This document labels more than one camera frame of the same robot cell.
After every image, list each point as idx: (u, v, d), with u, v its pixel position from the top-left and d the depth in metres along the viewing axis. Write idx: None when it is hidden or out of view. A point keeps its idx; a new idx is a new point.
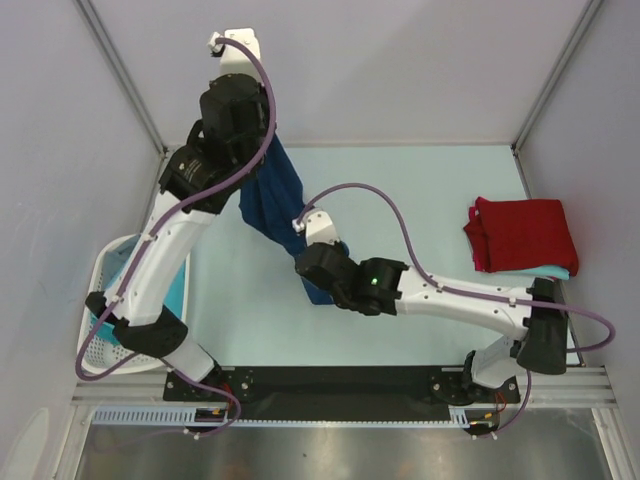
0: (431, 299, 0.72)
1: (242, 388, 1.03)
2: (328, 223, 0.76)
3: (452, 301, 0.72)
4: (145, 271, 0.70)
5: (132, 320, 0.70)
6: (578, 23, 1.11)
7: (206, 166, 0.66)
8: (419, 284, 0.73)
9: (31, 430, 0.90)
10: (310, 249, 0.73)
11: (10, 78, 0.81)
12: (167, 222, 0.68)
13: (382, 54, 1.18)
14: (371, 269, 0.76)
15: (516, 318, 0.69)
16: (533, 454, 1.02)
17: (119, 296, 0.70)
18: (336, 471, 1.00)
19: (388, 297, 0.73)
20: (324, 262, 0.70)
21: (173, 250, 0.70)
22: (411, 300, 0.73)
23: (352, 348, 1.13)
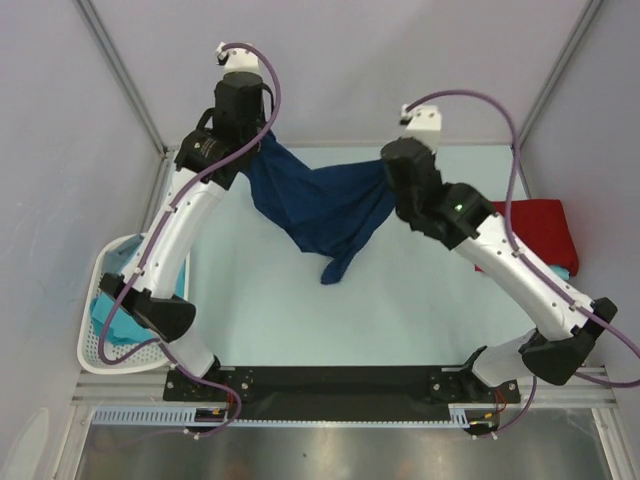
0: (503, 257, 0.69)
1: (242, 388, 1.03)
2: (437, 127, 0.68)
3: (517, 270, 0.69)
4: (166, 240, 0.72)
5: (154, 290, 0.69)
6: (577, 23, 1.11)
7: (220, 143, 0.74)
8: (498, 237, 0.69)
9: (31, 429, 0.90)
10: (406, 142, 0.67)
11: (10, 77, 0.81)
12: (187, 193, 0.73)
13: (381, 54, 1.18)
14: (459, 195, 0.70)
15: (568, 323, 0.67)
16: (533, 454, 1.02)
17: (140, 268, 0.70)
18: (336, 472, 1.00)
19: (462, 230, 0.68)
20: (415, 162, 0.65)
21: (193, 221, 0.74)
22: (484, 246, 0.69)
23: (352, 348, 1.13)
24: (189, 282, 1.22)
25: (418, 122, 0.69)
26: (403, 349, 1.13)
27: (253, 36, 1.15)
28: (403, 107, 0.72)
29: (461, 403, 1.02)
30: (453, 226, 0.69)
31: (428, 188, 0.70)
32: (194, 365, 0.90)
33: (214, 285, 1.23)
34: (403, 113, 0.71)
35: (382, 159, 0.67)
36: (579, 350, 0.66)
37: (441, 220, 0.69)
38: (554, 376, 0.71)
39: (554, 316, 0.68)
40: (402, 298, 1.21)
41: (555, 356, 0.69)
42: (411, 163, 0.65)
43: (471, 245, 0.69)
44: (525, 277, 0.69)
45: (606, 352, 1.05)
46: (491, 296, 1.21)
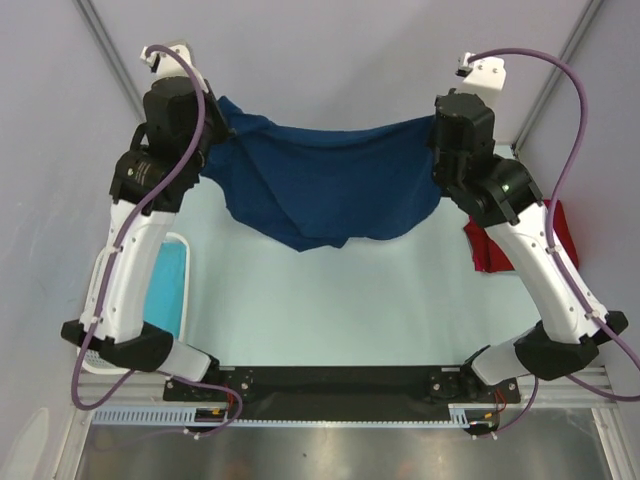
0: (535, 250, 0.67)
1: (242, 388, 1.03)
2: (499, 85, 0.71)
3: (546, 267, 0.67)
4: (119, 283, 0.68)
5: (117, 337, 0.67)
6: (578, 24, 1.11)
7: (157, 166, 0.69)
8: (537, 229, 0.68)
9: (31, 429, 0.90)
10: (468, 103, 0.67)
11: (11, 79, 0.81)
12: (130, 229, 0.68)
13: (381, 54, 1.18)
14: (511, 174, 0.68)
15: (578, 330, 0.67)
16: (534, 455, 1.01)
17: (98, 315, 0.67)
18: (336, 472, 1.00)
19: (500, 208, 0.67)
20: (473, 123, 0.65)
21: (143, 254, 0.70)
22: (520, 235, 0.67)
23: (351, 351, 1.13)
24: (189, 282, 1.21)
25: (478, 78, 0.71)
26: (400, 346, 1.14)
27: (254, 35, 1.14)
28: (465, 57, 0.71)
29: (460, 403, 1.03)
30: (492, 202, 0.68)
31: (480, 157, 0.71)
32: (191, 371, 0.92)
33: (211, 285, 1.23)
34: (463, 68, 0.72)
35: (438, 114, 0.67)
36: (581, 357, 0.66)
37: (482, 195, 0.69)
38: (542, 373, 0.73)
39: (568, 320, 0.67)
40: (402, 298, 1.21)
41: (550, 356, 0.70)
42: (468, 124, 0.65)
43: (507, 230, 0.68)
44: (553, 276, 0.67)
45: (605, 351, 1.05)
46: (491, 295, 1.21)
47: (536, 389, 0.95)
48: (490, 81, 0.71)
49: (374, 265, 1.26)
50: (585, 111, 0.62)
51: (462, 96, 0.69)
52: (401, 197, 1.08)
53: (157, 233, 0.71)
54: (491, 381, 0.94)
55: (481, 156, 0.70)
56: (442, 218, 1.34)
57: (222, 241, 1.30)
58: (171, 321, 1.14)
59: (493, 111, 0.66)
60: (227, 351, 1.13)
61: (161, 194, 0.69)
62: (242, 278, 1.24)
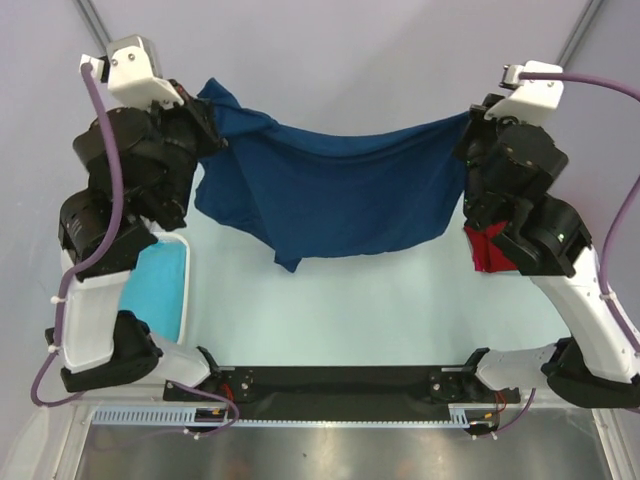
0: (589, 299, 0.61)
1: (242, 388, 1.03)
2: (553, 104, 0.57)
3: (600, 315, 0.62)
4: (71, 328, 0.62)
5: (75, 367, 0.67)
6: (577, 26, 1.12)
7: (89, 228, 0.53)
8: (589, 277, 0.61)
9: (30, 429, 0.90)
10: (537, 139, 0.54)
11: (12, 79, 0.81)
12: (72, 284, 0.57)
13: (382, 53, 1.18)
14: (565, 220, 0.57)
15: (630, 371, 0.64)
16: (535, 456, 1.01)
17: (56, 347, 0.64)
18: (336, 472, 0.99)
19: (558, 261, 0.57)
20: (551, 174, 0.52)
21: (95, 302, 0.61)
22: (575, 287, 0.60)
23: (351, 349, 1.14)
24: (189, 282, 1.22)
25: (530, 95, 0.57)
26: (401, 346, 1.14)
27: (255, 37, 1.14)
28: (515, 70, 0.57)
29: (461, 403, 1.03)
30: (547, 254, 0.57)
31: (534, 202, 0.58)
32: (188, 377, 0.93)
33: (213, 287, 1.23)
34: (511, 83, 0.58)
35: (500, 151, 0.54)
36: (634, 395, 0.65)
37: (535, 245, 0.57)
38: (577, 399, 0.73)
39: (620, 363, 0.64)
40: (402, 299, 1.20)
41: (598, 390, 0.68)
42: (545, 175, 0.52)
43: (560, 281, 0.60)
44: (606, 323, 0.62)
45: None
46: (491, 296, 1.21)
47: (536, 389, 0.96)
48: (543, 98, 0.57)
49: (374, 265, 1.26)
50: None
51: (524, 126, 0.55)
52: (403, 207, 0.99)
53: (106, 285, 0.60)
54: (496, 385, 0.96)
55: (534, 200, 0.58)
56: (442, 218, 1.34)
57: (221, 240, 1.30)
58: (171, 325, 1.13)
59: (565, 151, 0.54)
60: (227, 350, 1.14)
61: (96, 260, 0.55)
62: (243, 276, 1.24)
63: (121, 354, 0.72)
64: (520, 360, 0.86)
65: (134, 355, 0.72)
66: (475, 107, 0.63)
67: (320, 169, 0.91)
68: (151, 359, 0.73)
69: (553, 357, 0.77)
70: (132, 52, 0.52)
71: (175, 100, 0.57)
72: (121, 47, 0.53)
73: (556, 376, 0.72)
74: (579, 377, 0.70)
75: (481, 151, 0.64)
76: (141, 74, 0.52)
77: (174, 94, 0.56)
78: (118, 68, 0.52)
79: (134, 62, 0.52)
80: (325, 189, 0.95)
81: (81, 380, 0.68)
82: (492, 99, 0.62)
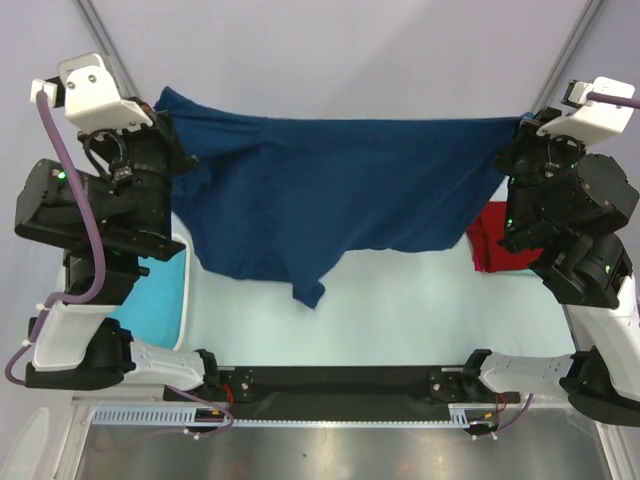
0: (629, 327, 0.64)
1: (242, 388, 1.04)
2: (619, 127, 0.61)
3: (638, 342, 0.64)
4: (47, 332, 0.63)
5: (39, 367, 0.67)
6: (576, 29, 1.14)
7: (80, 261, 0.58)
8: (629, 307, 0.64)
9: (31, 429, 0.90)
10: (607, 177, 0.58)
11: (13, 79, 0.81)
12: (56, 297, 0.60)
13: (384, 52, 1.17)
14: (607, 250, 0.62)
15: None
16: (536, 456, 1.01)
17: (31, 341, 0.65)
18: (336, 472, 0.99)
19: (607, 293, 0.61)
20: (628, 215, 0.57)
21: (73, 319, 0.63)
22: (618, 317, 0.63)
23: (351, 349, 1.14)
24: (189, 282, 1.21)
25: (598, 119, 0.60)
26: (399, 347, 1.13)
27: (255, 37, 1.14)
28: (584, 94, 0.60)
29: (460, 403, 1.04)
30: (592, 285, 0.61)
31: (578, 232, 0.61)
32: (179, 382, 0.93)
33: (212, 291, 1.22)
34: (578, 101, 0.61)
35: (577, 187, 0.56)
36: None
37: (579, 276, 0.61)
38: (588, 411, 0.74)
39: None
40: (402, 299, 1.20)
41: (623, 412, 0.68)
42: (622, 215, 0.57)
43: (605, 313, 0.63)
44: None
45: None
46: (491, 297, 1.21)
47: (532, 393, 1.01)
48: (612, 122, 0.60)
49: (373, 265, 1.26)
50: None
51: (596, 161, 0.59)
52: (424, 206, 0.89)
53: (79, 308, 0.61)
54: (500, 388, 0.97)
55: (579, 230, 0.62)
56: None
57: None
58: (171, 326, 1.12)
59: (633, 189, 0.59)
60: (227, 351, 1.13)
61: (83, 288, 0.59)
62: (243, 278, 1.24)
63: (90, 362, 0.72)
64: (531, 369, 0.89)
65: (103, 367, 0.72)
66: (528, 123, 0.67)
67: (323, 175, 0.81)
68: (116, 376, 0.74)
69: (572, 371, 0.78)
70: (90, 73, 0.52)
71: (144, 122, 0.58)
72: (78, 66, 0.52)
73: (578, 395, 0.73)
74: (604, 396, 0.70)
75: (528, 172, 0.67)
76: (101, 96, 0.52)
77: (142, 115, 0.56)
78: (76, 90, 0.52)
79: (93, 84, 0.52)
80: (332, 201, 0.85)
81: (41, 380, 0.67)
82: (547, 113, 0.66)
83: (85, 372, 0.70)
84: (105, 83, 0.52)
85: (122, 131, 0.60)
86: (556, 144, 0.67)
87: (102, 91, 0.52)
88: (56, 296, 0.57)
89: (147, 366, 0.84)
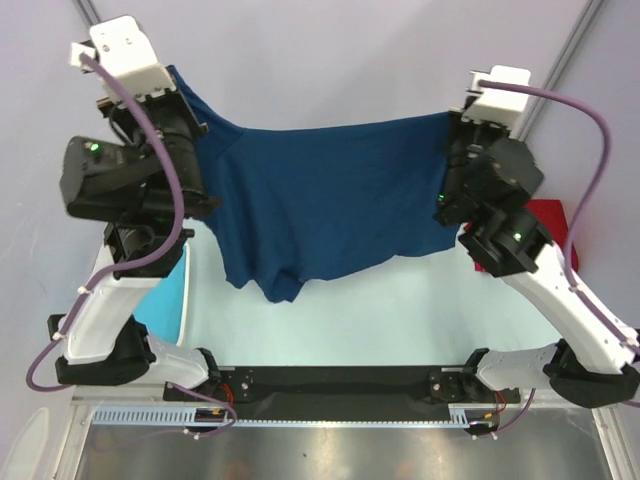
0: (558, 292, 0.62)
1: (242, 388, 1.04)
2: (521, 107, 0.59)
3: (576, 309, 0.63)
4: (82, 322, 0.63)
5: (72, 359, 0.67)
6: (576, 28, 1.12)
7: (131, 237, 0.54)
8: (556, 272, 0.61)
9: (31, 428, 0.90)
10: (519, 156, 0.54)
11: (13, 78, 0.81)
12: (100, 281, 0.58)
13: (382, 53, 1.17)
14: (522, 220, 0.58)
15: (617, 361, 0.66)
16: (537, 457, 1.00)
17: (62, 334, 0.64)
18: (336, 472, 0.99)
19: (519, 261, 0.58)
20: (529, 192, 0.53)
21: (110, 307, 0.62)
22: (537, 283, 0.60)
23: (352, 349, 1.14)
24: (189, 282, 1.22)
25: (495, 102, 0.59)
26: (399, 348, 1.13)
27: (255, 37, 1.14)
28: (474, 77, 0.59)
29: (460, 403, 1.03)
30: (508, 255, 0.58)
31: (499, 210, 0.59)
32: (186, 379, 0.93)
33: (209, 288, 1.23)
34: (471, 88, 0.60)
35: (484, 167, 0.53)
36: (625, 384, 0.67)
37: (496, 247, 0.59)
38: (572, 396, 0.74)
39: (605, 354, 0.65)
40: (403, 299, 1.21)
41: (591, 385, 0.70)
42: (523, 193, 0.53)
43: (526, 277, 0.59)
44: (582, 315, 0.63)
45: None
46: (492, 296, 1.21)
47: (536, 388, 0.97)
48: (511, 102, 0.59)
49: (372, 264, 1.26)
50: (609, 146, 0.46)
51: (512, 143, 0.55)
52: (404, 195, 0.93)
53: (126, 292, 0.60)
54: (497, 385, 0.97)
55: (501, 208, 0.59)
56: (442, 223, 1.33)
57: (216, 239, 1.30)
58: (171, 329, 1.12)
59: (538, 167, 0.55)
60: (227, 351, 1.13)
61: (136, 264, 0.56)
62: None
63: (116, 355, 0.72)
64: (520, 362, 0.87)
65: (129, 358, 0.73)
66: (452, 111, 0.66)
67: (297, 173, 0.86)
68: (142, 366, 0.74)
69: (555, 357, 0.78)
70: (128, 36, 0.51)
71: (167, 86, 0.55)
72: (111, 29, 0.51)
73: (558, 378, 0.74)
74: (578, 374, 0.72)
75: (463, 153, 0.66)
76: (142, 57, 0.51)
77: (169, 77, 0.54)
78: (114, 53, 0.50)
79: (132, 46, 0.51)
80: (315, 189, 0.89)
81: (75, 372, 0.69)
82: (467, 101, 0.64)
83: (116, 364, 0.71)
84: (147, 42, 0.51)
85: (144, 98, 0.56)
86: (481, 126, 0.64)
87: (143, 50, 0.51)
88: (107, 270, 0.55)
89: (164, 359, 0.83)
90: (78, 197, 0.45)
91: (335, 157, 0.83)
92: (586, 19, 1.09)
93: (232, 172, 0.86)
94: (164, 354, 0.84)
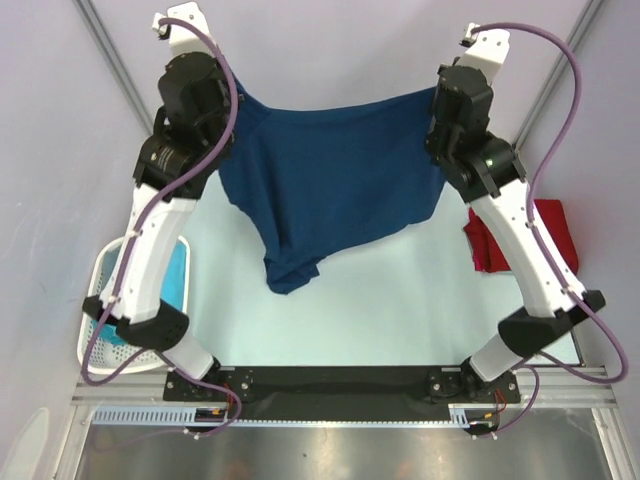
0: (513, 224, 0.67)
1: (242, 388, 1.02)
2: (499, 60, 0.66)
3: (525, 243, 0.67)
4: (138, 266, 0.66)
5: (133, 317, 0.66)
6: (575, 28, 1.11)
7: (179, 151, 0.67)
8: (517, 207, 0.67)
9: (31, 429, 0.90)
10: (471, 74, 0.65)
11: (10, 78, 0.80)
12: (150, 215, 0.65)
13: (379, 56, 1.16)
14: (495, 148, 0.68)
15: (553, 304, 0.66)
16: (536, 456, 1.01)
17: (115, 296, 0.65)
18: (336, 471, 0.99)
19: (482, 181, 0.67)
20: (473, 98, 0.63)
21: (163, 240, 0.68)
22: (497, 208, 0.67)
23: (354, 351, 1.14)
24: (188, 284, 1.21)
25: (482, 50, 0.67)
26: (405, 345, 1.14)
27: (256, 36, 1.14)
28: (468, 27, 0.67)
29: (460, 403, 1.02)
30: (475, 177, 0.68)
31: (474, 134, 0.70)
32: (193, 367, 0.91)
33: (223, 273, 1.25)
34: (465, 37, 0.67)
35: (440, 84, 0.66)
36: (555, 330, 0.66)
37: (468, 169, 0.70)
38: (512, 342, 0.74)
39: (543, 293, 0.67)
40: (403, 299, 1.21)
41: (526, 329, 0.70)
42: (467, 99, 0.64)
43: (489, 203, 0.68)
44: (529, 249, 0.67)
45: (605, 352, 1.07)
46: (492, 297, 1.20)
47: (536, 389, 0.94)
48: (493, 54, 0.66)
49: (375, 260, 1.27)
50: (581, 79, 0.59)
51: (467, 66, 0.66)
52: (408, 169, 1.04)
53: (176, 221, 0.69)
54: (491, 375, 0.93)
55: (474, 134, 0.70)
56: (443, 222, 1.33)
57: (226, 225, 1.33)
58: None
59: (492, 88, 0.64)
60: (228, 352, 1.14)
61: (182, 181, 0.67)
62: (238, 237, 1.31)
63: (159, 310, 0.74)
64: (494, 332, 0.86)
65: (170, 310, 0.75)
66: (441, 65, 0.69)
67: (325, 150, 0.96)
68: (183, 317, 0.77)
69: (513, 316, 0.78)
70: (191, 13, 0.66)
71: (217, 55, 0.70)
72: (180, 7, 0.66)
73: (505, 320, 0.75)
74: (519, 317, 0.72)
75: None
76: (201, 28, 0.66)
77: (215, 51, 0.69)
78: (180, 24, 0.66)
79: (193, 21, 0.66)
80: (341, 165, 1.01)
81: (136, 333, 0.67)
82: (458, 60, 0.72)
83: (166, 311, 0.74)
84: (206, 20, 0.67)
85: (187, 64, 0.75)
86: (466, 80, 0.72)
87: (203, 25, 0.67)
88: (160, 195, 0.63)
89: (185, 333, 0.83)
90: (201, 78, 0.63)
91: (363, 130, 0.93)
92: (582, 26, 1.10)
93: (263, 146, 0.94)
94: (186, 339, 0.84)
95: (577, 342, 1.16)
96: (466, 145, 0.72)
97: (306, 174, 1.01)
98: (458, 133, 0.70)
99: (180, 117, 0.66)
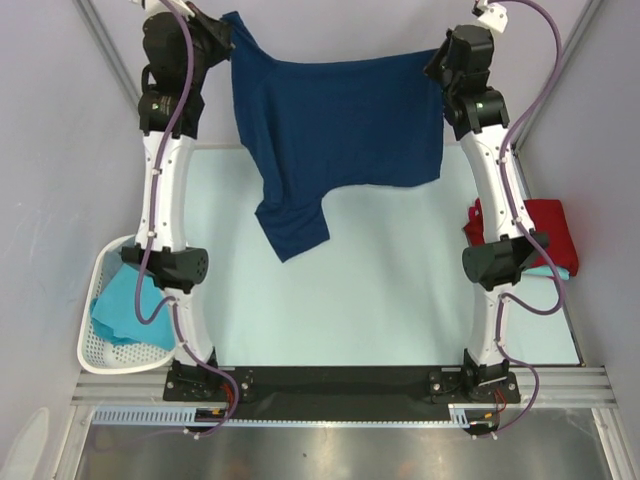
0: (487, 159, 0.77)
1: (242, 388, 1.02)
2: (499, 30, 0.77)
3: (493, 177, 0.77)
4: (165, 201, 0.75)
5: (172, 246, 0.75)
6: (575, 27, 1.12)
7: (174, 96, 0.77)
8: (492, 143, 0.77)
9: (31, 429, 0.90)
10: (475, 31, 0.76)
11: (10, 79, 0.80)
12: (165, 152, 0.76)
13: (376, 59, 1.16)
14: (488, 96, 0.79)
15: (501, 230, 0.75)
16: (537, 457, 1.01)
17: (151, 229, 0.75)
18: (336, 471, 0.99)
19: (467, 118, 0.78)
20: (471, 49, 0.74)
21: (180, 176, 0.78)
22: (478, 142, 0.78)
23: (355, 349, 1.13)
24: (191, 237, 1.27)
25: (486, 19, 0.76)
26: (406, 340, 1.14)
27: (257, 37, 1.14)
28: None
29: (460, 403, 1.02)
30: (464, 114, 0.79)
31: (472, 83, 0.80)
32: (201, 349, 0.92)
33: (231, 229, 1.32)
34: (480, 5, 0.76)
35: (451, 38, 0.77)
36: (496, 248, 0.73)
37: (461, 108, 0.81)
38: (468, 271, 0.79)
39: (496, 220, 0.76)
40: (404, 299, 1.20)
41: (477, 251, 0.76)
42: (467, 49, 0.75)
43: (470, 138, 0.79)
44: (495, 182, 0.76)
45: (605, 351, 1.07)
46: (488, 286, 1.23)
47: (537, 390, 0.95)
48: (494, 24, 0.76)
49: (374, 258, 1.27)
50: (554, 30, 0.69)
51: (477, 27, 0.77)
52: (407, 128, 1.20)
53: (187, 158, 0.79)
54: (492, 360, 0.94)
55: (473, 83, 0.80)
56: (443, 221, 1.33)
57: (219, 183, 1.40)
58: (164, 343, 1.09)
59: (493, 43, 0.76)
60: (226, 351, 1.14)
61: (184, 121, 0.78)
62: (242, 204, 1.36)
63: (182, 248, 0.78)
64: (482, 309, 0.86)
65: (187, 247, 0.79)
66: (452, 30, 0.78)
67: (329, 100, 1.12)
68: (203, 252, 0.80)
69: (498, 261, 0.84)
70: None
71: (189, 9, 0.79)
72: None
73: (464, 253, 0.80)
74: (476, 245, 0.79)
75: None
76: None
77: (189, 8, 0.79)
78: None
79: None
80: (344, 118, 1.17)
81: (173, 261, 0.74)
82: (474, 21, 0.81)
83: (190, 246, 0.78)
84: None
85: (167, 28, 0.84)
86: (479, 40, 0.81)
87: None
88: (166, 135, 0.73)
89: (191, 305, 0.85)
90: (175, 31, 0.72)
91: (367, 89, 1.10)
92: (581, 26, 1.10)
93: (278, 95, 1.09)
94: (198, 304, 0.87)
95: (577, 344, 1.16)
96: (462, 93, 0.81)
97: (311, 119, 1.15)
98: (459, 78, 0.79)
99: (167, 68, 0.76)
